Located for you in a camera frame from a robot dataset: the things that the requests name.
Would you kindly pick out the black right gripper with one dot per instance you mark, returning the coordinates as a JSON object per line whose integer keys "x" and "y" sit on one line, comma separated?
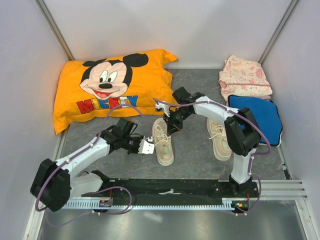
{"x": 172, "y": 126}

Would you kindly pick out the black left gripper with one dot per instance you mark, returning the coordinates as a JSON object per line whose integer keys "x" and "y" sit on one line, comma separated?
{"x": 136, "y": 151}

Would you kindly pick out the beige lace shoe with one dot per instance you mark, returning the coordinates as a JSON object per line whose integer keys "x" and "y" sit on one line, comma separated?
{"x": 164, "y": 152}
{"x": 217, "y": 133}

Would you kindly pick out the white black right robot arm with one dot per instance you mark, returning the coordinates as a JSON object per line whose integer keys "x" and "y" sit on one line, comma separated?
{"x": 240, "y": 126}

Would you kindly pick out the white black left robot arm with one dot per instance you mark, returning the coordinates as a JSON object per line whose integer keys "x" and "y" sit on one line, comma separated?
{"x": 80, "y": 160}

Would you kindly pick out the orange Mickey Mouse pillow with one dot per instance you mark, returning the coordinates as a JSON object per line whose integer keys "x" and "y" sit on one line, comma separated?
{"x": 124, "y": 86}

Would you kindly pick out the pink patterned folded garment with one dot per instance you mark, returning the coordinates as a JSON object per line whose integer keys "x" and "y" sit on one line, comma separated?
{"x": 244, "y": 78}

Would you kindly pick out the blue folded cloth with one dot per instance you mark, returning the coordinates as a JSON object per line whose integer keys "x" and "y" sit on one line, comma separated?
{"x": 265, "y": 113}

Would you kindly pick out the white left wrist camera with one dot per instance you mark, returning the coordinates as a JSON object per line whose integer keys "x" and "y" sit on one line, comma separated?
{"x": 146, "y": 146}

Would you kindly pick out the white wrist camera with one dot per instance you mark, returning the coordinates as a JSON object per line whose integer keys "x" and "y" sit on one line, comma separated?
{"x": 146, "y": 146}
{"x": 161, "y": 107}

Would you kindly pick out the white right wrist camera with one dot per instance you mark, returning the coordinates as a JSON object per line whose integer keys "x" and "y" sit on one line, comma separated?
{"x": 161, "y": 107}

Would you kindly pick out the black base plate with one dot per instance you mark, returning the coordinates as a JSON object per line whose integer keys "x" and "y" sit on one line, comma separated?
{"x": 211, "y": 188}

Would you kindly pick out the grey slotted cable duct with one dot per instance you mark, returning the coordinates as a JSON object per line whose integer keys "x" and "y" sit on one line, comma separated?
{"x": 98, "y": 204}

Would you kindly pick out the aluminium frame rail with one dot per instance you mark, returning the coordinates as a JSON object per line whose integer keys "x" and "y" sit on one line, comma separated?
{"x": 292, "y": 189}

